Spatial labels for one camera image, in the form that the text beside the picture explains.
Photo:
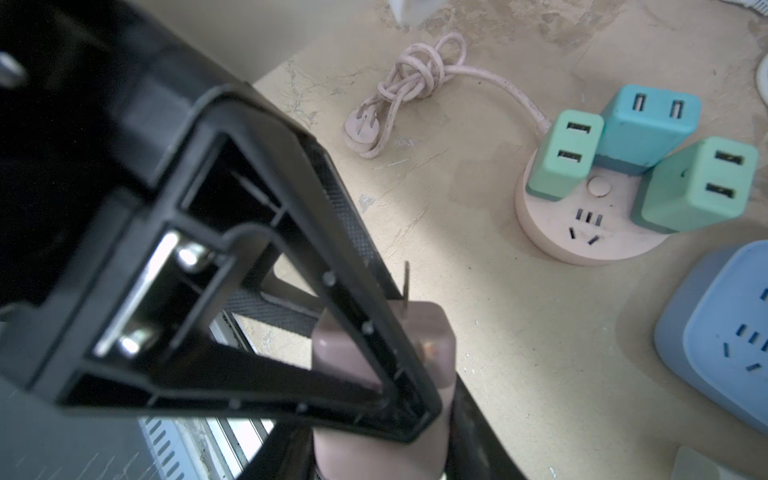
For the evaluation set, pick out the white square adapter cube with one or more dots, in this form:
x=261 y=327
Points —
x=692 y=465

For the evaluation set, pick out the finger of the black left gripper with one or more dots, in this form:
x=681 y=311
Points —
x=264 y=297
x=243 y=180

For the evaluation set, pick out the teal plug adapter cube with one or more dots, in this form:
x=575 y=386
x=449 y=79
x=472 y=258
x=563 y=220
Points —
x=642 y=125

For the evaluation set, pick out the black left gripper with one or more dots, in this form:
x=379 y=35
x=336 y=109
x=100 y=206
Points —
x=96 y=98

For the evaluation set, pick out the green plug adapter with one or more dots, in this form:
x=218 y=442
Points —
x=565 y=156

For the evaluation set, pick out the green plug adapter cube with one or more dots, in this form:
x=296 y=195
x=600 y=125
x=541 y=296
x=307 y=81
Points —
x=706 y=183

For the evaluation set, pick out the pink round power strip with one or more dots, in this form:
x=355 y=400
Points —
x=592 y=226

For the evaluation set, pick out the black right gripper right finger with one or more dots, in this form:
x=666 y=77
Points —
x=475 y=452

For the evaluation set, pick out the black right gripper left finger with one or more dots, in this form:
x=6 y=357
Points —
x=287 y=454

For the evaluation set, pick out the blue square power strip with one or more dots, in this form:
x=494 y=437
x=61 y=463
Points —
x=713 y=331

